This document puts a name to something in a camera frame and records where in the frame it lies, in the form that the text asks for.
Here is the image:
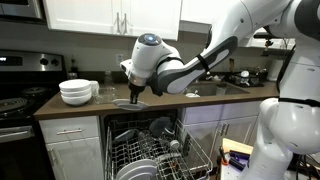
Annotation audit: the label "wooden board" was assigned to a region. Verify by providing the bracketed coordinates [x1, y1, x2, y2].
[220, 137, 255, 180]

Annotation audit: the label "black rack clip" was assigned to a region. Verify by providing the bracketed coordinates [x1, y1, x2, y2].
[182, 133, 193, 158]

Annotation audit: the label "dark grey plastic container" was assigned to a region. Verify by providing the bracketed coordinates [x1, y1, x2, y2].
[148, 116, 174, 138]

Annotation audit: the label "purple tool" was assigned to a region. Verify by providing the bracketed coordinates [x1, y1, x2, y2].
[229, 149, 252, 162]

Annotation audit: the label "stainless steel microwave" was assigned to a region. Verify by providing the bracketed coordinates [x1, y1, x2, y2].
[0, 0, 47, 23]

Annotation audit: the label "black cylinder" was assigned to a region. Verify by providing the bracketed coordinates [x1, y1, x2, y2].
[228, 157, 247, 172]

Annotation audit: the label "black clamp mount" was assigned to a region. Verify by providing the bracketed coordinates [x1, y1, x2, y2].
[253, 32, 278, 52]

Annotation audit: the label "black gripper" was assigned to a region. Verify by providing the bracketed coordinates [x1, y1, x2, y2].
[128, 82, 147, 105]

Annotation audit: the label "white bowl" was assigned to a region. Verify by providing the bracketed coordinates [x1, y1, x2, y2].
[60, 88, 93, 99]
[58, 79, 92, 94]
[60, 92, 93, 107]

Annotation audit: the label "clear glass jar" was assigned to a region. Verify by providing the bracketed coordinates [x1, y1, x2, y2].
[138, 129, 152, 144]

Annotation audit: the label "orange and black tool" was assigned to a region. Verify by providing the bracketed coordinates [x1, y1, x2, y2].
[218, 146, 230, 167]

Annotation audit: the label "white sink cabinet door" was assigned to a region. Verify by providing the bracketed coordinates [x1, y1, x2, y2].
[184, 121, 228, 158]
[226, 115, 260, 146]

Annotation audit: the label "black floor cables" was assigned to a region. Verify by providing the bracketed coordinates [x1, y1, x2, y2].
[289, 153, 320, 180]

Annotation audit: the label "white wall outlet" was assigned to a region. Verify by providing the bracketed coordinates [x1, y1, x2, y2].
[115, 53, 125, 67]

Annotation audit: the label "teal plastic lid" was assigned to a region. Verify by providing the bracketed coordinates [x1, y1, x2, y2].
[111, 129, 138, 144]

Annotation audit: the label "black cable on robot arm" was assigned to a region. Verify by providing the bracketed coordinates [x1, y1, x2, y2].
[278, 97, 320, 108]

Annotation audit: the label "silver oven handle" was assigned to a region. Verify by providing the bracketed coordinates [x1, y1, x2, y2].
[0, 129, 34, 140]

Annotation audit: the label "black dish drying rack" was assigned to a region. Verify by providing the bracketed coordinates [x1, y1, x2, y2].
[228, 68, 268, 88]

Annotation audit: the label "silver lower cabinet handle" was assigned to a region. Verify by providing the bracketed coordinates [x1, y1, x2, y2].
[49, 148, 56, 168]

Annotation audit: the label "large coil burner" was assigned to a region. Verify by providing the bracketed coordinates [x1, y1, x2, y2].
[0, 97, 30, 115]

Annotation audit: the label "small white cup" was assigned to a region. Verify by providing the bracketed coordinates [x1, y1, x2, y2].
[169, 139, 181, 150]

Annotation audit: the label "white cup in sink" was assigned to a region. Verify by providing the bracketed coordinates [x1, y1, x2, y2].
[216, 84, 228, 96]

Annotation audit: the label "white dinner plate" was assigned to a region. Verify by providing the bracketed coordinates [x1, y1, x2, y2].
[124, 165, 158, 180]
[115, 158, 157, 179]

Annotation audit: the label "black electric stove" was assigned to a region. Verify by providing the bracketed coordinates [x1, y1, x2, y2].
[0, 49, 68, 180]

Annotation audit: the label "white sink front panel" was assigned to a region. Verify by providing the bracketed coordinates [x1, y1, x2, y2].
[181, 100, 264, 125]

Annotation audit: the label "white upper cabinet door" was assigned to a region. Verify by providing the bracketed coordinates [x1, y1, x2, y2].
[43, 0, 123, 36]
[121, 0, 183, 41]

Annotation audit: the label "silver upper cabinet handle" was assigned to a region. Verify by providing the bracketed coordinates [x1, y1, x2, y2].
[123, 13, 129, 36]
[114, 12, 121, 35]

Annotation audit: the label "white wire dishwasher rack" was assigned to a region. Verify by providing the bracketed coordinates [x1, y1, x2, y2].
[104, 117, 214, 180]

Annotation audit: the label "white lower cabinet door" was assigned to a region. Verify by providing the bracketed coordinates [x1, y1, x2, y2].
[45, 137, 105, 180]

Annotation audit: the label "clear glass storage container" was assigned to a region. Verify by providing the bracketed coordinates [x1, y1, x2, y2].
[94, 87, 118, 105]

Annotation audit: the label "steel kitchen sink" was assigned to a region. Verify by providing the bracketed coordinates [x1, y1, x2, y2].
[183, 81, 250, 98]

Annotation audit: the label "small coil burner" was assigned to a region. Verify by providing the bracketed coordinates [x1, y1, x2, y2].
[21, 87, 51, 98]

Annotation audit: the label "white mug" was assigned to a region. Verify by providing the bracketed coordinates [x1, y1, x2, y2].
[89, 80, 100, 98]

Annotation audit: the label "dark bottle with pourer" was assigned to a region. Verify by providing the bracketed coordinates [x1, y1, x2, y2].
[69, 56, 80, 80]

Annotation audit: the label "silver drawer handle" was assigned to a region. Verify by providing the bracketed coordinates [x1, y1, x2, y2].
[55, 128, 84, 136]

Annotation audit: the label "clear glass bottle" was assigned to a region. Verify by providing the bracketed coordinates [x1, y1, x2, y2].
[103, 70, 116, 96]

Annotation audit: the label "white cloth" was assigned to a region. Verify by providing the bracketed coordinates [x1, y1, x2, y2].
[184, 92, 201, 99]

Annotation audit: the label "white drawer front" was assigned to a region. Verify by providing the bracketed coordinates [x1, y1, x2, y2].
[39, 115, 101, 145]

